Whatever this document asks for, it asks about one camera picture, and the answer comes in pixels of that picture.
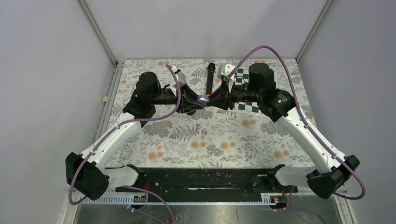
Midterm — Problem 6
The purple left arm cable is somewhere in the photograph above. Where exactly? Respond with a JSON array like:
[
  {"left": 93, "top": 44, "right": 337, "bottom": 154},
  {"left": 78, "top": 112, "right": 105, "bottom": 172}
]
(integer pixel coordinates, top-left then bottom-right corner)
[{"left": 68, "top": 64, "right": 183, "bottom": 224}]

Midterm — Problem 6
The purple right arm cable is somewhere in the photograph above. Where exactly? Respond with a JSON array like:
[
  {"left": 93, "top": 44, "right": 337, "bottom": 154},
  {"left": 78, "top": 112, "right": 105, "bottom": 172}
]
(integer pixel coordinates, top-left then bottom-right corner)
[{"left": 224, "top": 45, "right": 367, "bottom": 224}]

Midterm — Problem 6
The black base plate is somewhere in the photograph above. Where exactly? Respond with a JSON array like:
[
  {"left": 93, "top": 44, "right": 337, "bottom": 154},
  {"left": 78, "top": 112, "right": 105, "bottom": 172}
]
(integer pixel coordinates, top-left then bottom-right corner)
[{"left": 134, "top": 168, "right": 298, "bottom": 197}]

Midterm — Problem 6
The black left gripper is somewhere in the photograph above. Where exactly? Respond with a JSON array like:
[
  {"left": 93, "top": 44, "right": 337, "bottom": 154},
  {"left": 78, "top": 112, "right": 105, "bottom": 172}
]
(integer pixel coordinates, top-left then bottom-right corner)
[{"left": 150, "top": 83, "right": 205, "bottom": 114}]

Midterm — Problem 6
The white slotted cable duct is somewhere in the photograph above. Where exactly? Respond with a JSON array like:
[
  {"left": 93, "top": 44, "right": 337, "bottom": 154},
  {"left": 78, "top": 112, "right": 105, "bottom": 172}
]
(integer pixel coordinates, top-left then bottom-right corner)
[{"left": 83, "top": 192, "right": 277, "bottom": 205}]

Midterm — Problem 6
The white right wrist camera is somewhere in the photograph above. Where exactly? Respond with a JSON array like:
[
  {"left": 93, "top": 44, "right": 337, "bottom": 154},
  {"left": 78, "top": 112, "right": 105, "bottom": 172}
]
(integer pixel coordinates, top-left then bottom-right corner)
[{"left": 216, "top": 64, "right": 238, "bottom": 81}]

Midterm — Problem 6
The floral tablecloth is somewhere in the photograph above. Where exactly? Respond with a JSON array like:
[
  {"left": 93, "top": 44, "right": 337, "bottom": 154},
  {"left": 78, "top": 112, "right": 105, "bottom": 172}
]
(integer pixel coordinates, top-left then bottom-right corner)
[{"left": 108, "top": 59, "right": 313, "bottom": 168}]

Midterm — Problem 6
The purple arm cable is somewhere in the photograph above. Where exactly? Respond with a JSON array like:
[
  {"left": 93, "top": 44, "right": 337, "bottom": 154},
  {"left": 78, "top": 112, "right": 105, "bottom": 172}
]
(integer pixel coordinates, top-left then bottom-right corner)
[
  {"left": 224, "top": 45, "right": 367, "bottom": 224},
  {"left": 68, "top": 64, "right": 183, "bottom": 224}
]

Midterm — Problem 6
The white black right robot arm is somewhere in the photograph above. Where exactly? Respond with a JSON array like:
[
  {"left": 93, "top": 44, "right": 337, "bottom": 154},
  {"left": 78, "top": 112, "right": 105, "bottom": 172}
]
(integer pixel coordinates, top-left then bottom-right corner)
[{"left": 207, "top": 63, "right": 360, "bottom": 199}]

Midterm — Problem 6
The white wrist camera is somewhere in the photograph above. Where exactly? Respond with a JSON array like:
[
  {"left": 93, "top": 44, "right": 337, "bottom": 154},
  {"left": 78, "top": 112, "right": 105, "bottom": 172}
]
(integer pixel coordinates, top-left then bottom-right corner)
[
  {"left": 216, "top": 64, "right": 238, "bottom": 81},
  {"left": 169, "top": 66, "right": 186, "bottom": 97}
]

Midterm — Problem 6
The green white chessboard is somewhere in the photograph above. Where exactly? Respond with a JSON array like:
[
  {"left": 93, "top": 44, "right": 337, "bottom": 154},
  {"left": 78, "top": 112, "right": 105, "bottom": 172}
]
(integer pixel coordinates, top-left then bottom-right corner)
[{"left": 216, "top": 66, "right": 277, "bottom": 114}]

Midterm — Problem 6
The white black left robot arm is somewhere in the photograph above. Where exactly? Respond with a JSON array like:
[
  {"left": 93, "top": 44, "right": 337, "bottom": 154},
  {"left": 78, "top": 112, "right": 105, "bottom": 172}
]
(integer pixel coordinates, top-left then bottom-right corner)
[{"left": 65, "top": 68, "right": 203, "bottom": 200}]

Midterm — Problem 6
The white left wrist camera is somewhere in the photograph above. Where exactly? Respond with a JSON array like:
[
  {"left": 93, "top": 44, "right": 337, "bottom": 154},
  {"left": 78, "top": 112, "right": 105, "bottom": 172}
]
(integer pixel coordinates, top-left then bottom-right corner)
[{"left": 169, "top": 66, "right": 186, "bottom": 97}]

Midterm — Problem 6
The lavender earbuds case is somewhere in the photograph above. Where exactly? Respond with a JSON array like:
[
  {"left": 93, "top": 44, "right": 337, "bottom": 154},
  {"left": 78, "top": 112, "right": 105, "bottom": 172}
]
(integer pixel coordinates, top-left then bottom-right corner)
[{"left": 196, "top": 95, "right": 211, "bottom": 106}]

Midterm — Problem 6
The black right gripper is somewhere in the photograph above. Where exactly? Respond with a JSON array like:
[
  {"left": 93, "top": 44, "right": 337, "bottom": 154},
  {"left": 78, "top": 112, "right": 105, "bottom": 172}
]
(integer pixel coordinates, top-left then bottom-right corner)
[{"left": 207, "top": 78, "right": 262, "bottom": 111}]

